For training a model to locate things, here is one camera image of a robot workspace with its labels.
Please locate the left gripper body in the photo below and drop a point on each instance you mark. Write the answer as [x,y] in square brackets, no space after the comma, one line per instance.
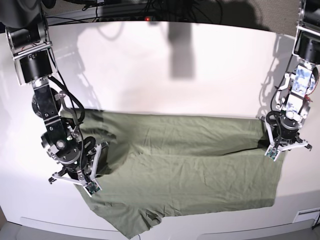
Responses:
[283,132]

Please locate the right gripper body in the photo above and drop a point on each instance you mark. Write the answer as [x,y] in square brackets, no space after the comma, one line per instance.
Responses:
[79,158]

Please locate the green T-shirt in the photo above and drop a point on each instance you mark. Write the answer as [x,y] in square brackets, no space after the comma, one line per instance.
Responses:
[159,166]

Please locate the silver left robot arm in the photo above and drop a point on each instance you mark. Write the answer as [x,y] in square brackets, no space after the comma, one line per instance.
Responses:
[290,104]

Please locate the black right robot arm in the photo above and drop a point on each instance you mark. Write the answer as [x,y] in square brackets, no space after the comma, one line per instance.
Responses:
[27,33]

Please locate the black power strip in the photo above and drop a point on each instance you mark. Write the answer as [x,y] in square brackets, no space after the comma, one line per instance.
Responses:
[121,18]

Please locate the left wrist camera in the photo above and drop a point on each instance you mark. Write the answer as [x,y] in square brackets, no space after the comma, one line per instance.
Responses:
[272,153]

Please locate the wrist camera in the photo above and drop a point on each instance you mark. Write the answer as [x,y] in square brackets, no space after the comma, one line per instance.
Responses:
[272,153]
[92,188]

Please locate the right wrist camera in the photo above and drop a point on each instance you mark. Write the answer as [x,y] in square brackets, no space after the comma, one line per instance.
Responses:
[92,188]

